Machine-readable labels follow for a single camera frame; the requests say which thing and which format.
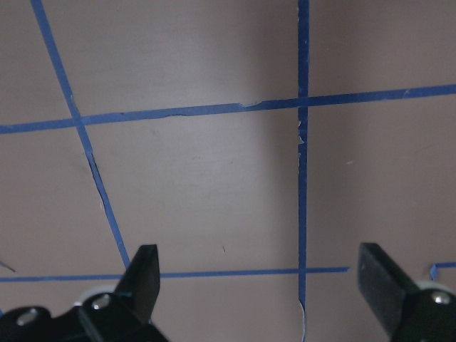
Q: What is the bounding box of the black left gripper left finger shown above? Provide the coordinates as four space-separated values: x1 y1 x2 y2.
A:
78 244 160 341

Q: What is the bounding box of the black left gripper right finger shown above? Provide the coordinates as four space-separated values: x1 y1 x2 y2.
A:
358 242 455 341

